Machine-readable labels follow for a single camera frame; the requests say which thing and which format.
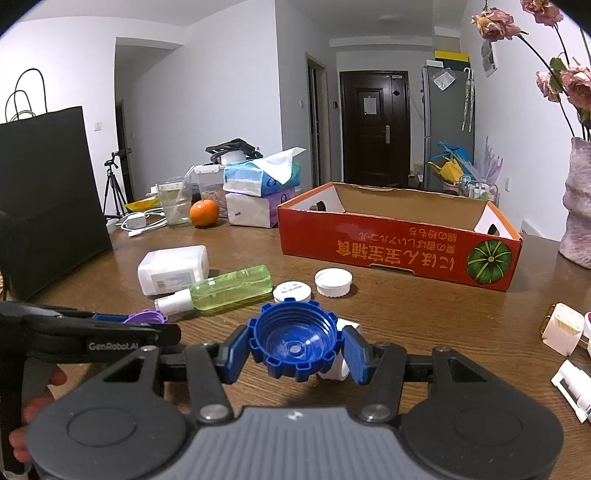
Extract purple plastic jar lid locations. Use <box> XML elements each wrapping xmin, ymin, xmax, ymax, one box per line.
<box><xmin>124</xmin><ymin>310</ymin><xmax>168</xmax><ymax>325</ymax></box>

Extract blue plastic jar lid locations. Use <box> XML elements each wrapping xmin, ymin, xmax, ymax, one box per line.
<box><xmin>247</xmin><ymin>298</ymin><xmax>344</xmax><ymax>382</ymax></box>

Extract green spray bottle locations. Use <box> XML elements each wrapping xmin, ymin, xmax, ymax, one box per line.
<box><xmin>154</xmin><ymin>265</ymin><xmax>273</xmax><ymax>316</ymax></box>

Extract white translucent plastic box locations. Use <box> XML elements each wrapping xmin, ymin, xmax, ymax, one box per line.
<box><xmin>137</xmin><ymin>245</ymin><xmax>209</xmax><ymax>297</ymax></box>

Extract white toothpick box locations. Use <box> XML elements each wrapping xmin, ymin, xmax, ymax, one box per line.
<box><xmin>540</xmin><ymin>303</ymin><xmax>590</xmax><ymax>357</ymax></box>

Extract red white lint brush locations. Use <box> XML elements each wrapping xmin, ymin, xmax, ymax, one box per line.
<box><xmin>551</xmin><ymin>342</ymin><xmax>590</xmax><ymax>424</ymax></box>

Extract person left hand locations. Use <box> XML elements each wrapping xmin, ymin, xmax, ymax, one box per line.
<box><xmin>9</xmin><ymin>367</ymin><xmax>67</xmax><ymax>464</ymax></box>

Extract white ribbed bottle cap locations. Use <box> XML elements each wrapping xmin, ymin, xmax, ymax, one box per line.
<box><xmin>315</xmin><ymin>268</ymin><xmax>353</xmax><ymax>298</ymax></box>

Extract white round flat disc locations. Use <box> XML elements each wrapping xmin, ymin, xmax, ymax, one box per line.
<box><xmin>273</xmin><ymin>281</ymin><xmax>312</xmax><ymax>303</ymax></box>

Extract black paper bag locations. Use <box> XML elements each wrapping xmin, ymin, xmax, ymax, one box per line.
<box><xmin>0</xmin><ymin>67</ymin><xmax>115</xmax><ymax>302</ymax></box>

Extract orange cardboard box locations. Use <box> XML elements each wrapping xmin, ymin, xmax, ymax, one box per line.
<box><xmin>279</xmin><ymin>182</ymin><xmax>523</xmax><ymax>291</ymax></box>

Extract orange fruit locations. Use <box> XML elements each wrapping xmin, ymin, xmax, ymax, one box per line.
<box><xmin>189</xmin><ymin>199</ymin><xmax>219</xmax><ymax>228</ymax></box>

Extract purple white tissue pack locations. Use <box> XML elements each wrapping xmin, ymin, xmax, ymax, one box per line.
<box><xmin>226</xmin><ymin>188</ymin><xmax>296</xmax><ymax>228</ymax></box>

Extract clear plastic cup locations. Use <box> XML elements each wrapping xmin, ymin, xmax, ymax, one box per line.
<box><xmin>156</xmin><ymin>177</ymin><xmax>192</xmax><ymax>226</ymax></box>

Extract yellow snack packet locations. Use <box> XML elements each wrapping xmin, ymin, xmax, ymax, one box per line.
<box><xmin>125</xmin><ymin>196</ymin><xmax>160</xmax><ymax>212</ymax></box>

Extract clear food container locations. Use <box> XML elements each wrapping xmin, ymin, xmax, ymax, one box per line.
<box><xmin>193</xmin><ymin>164</ymin><xmax>228</xmax><ymax>218</ymax></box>

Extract blue tissue pack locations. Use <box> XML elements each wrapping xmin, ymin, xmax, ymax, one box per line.
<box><xmin>223</xmin><ymin>147</ymin><xmax>304</xmax><ymax>198</ymax></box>

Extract black headset on container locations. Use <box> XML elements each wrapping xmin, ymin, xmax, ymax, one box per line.
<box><xmin>205</xmin><ymin>138</ymin><xmax>263</xmax><ymax>166</ymax></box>

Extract pink textured vase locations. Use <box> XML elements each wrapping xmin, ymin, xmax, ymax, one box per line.
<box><xmin>559</xmin><ymin>137</ymin><xmax>591</xmax><ymax>269</ymax></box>

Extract dark wooden door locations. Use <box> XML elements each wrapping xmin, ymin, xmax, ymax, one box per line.
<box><xmin>339</xmin><ymin>70</ymin><xmax>411</xmax><ymax>188</ymax></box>

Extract grey refrigerator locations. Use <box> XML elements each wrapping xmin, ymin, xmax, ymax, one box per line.
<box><xmin>422</xmin><ymin>66</ymin><xmax>475</xmax><ymax>192</ymax></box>

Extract dried pink roses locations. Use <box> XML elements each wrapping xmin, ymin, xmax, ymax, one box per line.
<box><xmin>469</xmin><ymin>0</ymin><xmax>591</xmax><ymax>142</ymax></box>

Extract white charger with cable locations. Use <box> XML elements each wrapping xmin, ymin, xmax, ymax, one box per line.
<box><xmin>117</xmin><ymin>208</ymin><xmax>168</xmax><ymax>238</ymax></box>

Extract black camera tripod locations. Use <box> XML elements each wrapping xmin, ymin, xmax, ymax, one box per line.
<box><xmin>102</xmin><ymin>152</ymin><xmax>128</xmax><ymax>220</ymax></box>

